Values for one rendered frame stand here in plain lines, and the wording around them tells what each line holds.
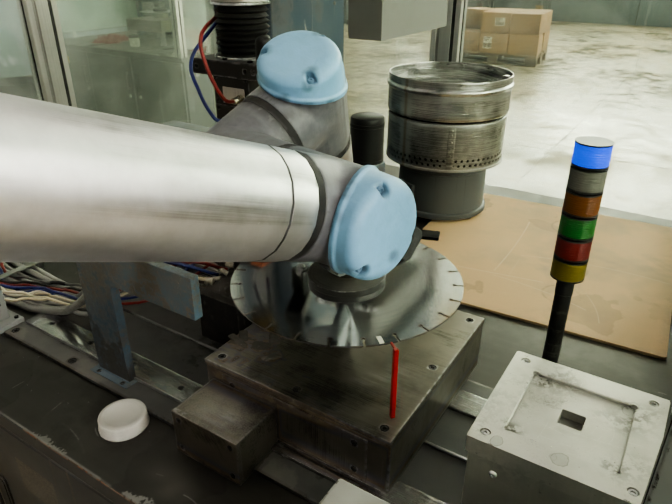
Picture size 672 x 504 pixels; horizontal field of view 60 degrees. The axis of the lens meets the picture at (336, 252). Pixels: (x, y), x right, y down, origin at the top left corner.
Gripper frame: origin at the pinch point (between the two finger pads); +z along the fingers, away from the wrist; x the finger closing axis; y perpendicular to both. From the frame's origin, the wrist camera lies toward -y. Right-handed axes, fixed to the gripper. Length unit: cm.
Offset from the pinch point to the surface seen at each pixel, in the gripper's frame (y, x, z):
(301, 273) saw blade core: 7.5, 1.3, 5.2
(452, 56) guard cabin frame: 25, -99, 49
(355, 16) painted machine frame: 22.5, -43.1, -3.0
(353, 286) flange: -1.2, 1.0, 2.2
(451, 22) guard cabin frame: 27, -103, 42
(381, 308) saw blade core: -6.4, 2.6, 1.3
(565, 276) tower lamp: -25.6, -13.6, 2.8
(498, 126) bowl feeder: 0, -68, 38
